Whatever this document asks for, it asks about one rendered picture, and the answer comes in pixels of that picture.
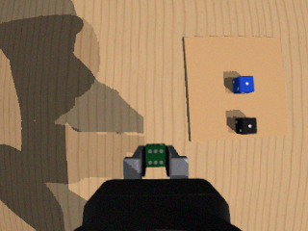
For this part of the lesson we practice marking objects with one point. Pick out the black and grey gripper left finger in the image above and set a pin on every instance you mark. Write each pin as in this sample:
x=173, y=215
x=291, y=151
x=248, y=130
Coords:
x=133, y=166

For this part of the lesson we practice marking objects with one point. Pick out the black die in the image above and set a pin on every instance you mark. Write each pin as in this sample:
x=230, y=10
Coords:
x=246, y=125

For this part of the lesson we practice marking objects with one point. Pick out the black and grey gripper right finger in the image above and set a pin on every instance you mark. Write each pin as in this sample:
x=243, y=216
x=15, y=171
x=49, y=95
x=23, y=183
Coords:
x=177, y=167

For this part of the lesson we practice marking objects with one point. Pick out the tan square mat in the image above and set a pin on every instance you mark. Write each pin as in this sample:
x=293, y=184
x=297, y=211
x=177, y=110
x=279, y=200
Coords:
x=211, y=65

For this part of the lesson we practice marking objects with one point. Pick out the green die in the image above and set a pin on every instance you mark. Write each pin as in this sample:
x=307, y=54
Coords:
x=155, y=155

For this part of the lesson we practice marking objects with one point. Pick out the dark blue die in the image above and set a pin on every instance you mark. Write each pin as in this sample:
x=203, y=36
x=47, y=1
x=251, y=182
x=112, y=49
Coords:
x=243, y=84

